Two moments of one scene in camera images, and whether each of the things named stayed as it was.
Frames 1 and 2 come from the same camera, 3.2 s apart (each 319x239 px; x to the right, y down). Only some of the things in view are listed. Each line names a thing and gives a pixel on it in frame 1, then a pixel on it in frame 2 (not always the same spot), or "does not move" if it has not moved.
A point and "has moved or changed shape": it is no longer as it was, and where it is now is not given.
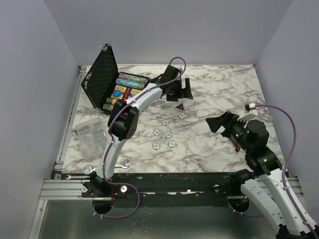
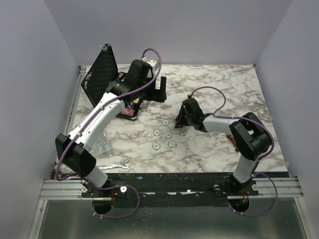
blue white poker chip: (165, 122) does not move
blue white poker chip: (172, 144) does not move
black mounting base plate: (199, 189) does not move
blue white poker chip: (157, 132) does not move
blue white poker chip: (182, 115) has moved or changed shape
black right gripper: (228, 119) to (179, 119)
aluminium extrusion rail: (63, 189) does not move
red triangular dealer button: (180, 106) has moved or changed shape
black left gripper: (182, 93) to (162, 94)
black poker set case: (105, 85) does not move
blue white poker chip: (168, 134) does not move
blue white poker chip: (156, 146) does not move
